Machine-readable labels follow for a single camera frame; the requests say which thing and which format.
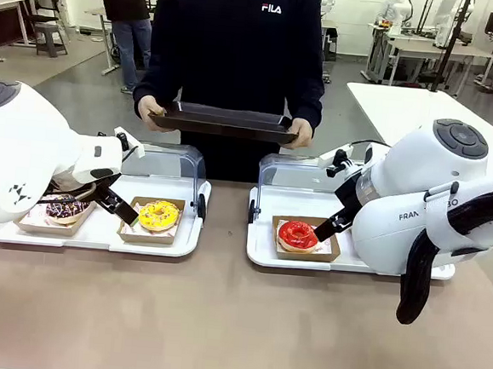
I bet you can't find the person's right forearm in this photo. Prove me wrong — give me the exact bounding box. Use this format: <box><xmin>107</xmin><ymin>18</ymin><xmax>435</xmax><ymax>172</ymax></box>
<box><xmin>132</xmin><ymin>43</ymin><xmax>186</xmax><ymax>108</ymax></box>

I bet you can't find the yellow glazed donut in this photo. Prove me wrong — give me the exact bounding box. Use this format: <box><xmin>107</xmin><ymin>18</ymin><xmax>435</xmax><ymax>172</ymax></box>
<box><xmin>136</xmin><ymin>198</ymin><xmax>184</xmax><ymax>234</ymax></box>

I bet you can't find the cardboard box of yellow donut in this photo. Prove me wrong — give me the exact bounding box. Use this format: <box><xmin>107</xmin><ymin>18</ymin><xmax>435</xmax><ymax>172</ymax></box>
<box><xmin>116</xmin><ymin>193</ymin><xmax>187</xmax><ymax>248</ymax></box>

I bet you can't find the white tray with yellow donut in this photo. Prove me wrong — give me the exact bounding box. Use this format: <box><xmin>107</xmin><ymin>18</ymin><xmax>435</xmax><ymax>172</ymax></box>
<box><xmin>0</xmin><ymin>164</ymin><xmax>214</xmax><ymax>261</ymax></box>

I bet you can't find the clear lid of red-donut tray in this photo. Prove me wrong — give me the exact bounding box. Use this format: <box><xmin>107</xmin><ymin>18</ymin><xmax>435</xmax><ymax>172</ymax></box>
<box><xmin>248</xmin><ymin>150</ymin><xmax>367</xmax><ymax>234</ymax></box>

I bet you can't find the person's left forearm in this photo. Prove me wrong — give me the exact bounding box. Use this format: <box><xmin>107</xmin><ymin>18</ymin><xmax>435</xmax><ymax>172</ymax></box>
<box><xmin>282</xmin><ymin>63</ymin><xmax>328</xmax><ymax>130</ymax></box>

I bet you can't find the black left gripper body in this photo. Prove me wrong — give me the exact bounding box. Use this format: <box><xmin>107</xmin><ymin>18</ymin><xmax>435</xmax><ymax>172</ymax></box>
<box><xmin>93</xmin><ymin>176</ymin><xmax>123</xmax><ymax>210</ymax></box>

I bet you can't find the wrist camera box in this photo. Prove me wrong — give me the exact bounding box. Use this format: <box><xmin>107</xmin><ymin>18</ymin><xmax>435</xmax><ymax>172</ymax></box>
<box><xmin>111</xmin><ymin>126</ymin><xmax>147</xmax><ymax>161</ymax></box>
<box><xmin>317</xmin><ymin>142</ymin><xmax>356</xmax><ymax>179</ymax></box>

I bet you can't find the person in navy sweatshirt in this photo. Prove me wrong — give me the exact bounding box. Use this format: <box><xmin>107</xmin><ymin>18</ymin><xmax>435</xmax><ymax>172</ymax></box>
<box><xmin>126</xmin><ymin>0</ymin><xmax>333</xmax><ymax>189</ymax></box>

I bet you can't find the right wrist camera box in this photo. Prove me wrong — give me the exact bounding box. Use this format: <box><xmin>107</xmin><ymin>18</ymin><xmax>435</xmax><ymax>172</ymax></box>
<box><xmin>317</xmin><ymin>142</ymin><xmax>356</xmax><ymax>179</ymax></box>

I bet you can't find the cardboard box of red donut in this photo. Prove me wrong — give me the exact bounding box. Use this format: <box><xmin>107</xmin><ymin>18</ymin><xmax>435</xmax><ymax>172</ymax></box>
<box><xmin>268</xmin><ymin>213</ymin><xmax>345</xmax><ymax>265</ymax></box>

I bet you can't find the background workbench with metal legs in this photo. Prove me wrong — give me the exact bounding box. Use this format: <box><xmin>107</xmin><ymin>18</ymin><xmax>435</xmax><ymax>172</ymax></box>
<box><xmin>362</xmin><ymin>21</ymin><xmax>493</xmax><ymax>95</ymax></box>

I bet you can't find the bystander in blue jeans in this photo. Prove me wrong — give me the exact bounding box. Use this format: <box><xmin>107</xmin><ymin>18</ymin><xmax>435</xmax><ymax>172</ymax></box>
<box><xmin>82</xmin><ymin>0</ymin><xmax>158</xmax><ymax>97</ymax></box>

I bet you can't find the clear lid of yellow-donut tray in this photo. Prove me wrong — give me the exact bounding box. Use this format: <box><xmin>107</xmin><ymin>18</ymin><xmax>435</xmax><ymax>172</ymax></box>
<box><xmin>115</xmin><ymin>139</ymin><xmax>213</xmax><ymax>224</ymax></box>

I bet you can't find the cardboard box of sprinkle donut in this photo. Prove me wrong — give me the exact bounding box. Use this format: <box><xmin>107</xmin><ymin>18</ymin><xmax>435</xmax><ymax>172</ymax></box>
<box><xmin>12</xmin><ymin>188</ymin><xmax>100</xmax><ymax>239</ymax></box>

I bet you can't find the white tray with red donut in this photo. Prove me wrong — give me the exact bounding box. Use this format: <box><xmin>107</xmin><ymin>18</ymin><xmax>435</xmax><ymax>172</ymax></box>
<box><xmin>244</xmin><ymin>186</ymin><xmax>462</xmax><ymax>283</ymax></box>

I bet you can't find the background desk with white top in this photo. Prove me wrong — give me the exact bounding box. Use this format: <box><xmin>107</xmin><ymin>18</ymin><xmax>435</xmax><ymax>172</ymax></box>
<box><xmin>0</xmin><ymin>0</ymin><xmax>38</xmax><ymax>48</ymax></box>

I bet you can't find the person's right hand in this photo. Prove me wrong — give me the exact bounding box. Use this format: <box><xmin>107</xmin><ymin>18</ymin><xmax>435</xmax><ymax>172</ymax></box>
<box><xmin>135</xmin><ymin>94</ymin><xmax>181</xmax><ymax>135</ymax></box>

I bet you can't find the black serving tray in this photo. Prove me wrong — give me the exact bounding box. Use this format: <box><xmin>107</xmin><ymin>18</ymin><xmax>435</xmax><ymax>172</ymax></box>
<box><xmin>146</xmin><ymin>98</ymin><xmax>301</xmax><ymax>147</ymax></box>

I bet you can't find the white side table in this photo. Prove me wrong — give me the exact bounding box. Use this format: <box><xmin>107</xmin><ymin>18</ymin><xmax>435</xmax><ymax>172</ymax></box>
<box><xmin>341</xmin><ymin>80</ymin><xmax>493</xmax><ymax>170</ymax></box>

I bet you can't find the black tripod pole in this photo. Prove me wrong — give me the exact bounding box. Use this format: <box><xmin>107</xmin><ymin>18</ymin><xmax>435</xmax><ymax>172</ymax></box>
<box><xmin>427</xmin><ymin>0</ymin><xmax>476</xmax><ymax>96</ymax></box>

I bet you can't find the person's left hand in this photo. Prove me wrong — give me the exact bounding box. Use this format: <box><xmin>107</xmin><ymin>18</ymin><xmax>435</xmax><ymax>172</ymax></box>
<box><xmin>284</xmin><ymin>118</ymin><xmax>316</xmax><ymax>152</ymax></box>

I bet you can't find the thin black camera cable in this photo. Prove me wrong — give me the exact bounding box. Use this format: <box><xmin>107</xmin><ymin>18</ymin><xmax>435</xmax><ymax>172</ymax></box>
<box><xmin>350</xmin><ymin>138</ymin><xmax>391</xmax><ymax>153</ymax></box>

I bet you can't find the black cable sleeve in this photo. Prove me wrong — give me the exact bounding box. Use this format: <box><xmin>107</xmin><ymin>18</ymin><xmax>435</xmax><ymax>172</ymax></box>
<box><xmin>394</xmin><ymin>172</ymin><xmax>493</xmax><ymax>333</ymax></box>

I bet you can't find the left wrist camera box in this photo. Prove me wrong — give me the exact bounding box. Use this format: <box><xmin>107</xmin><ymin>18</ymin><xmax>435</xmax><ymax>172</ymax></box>
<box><xmin>111</xmin><ymin>126</ymin><xmax>147</xmax><ymax>161</ymax></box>

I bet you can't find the chocolate donut with coloured sprinkles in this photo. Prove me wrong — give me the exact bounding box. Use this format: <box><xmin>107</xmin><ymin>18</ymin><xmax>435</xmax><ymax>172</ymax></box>
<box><xmin>43</xmin><ymin>192</ymin><xmax>94</xmax><ymax>228</ymax></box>

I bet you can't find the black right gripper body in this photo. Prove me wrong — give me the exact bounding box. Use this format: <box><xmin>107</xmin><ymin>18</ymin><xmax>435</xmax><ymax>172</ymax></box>
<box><xmin>332</xmin><ymin>170</ymin><xmax>366</xmax><ymax>216</ymax></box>

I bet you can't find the red glazed donut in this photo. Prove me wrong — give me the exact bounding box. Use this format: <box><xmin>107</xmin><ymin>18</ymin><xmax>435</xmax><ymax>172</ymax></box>
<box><xmin>275</xmin><ymin>219</ymin><xmax>323</xmax><ymax>256</ymax></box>

